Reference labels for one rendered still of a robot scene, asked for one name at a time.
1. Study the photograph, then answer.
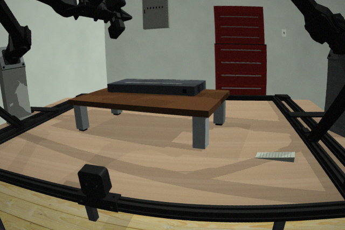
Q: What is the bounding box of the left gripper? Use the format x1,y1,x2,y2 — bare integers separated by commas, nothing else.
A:
93,3,132,39

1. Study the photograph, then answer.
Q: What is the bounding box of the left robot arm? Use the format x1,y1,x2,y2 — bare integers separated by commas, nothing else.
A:
0,0,126,65

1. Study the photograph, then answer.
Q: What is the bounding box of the brown wooden stand with grey legs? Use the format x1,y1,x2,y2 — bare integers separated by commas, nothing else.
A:
68,88,230,149

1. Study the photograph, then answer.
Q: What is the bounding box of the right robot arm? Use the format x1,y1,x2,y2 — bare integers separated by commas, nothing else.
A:
291,0,345,55

